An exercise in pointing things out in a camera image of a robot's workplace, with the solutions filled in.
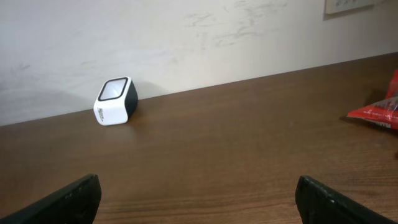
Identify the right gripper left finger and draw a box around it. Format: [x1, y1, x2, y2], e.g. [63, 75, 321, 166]
[1, 174, 101, 224]

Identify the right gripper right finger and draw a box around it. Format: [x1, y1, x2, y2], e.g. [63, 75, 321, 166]
[295, 175, 397, 224]

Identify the red candy bag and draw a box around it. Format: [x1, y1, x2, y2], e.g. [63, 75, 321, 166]
[347, 70, 397, 129]

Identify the wall plate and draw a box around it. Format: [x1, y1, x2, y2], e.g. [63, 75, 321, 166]
[325, 0, 380, 14]

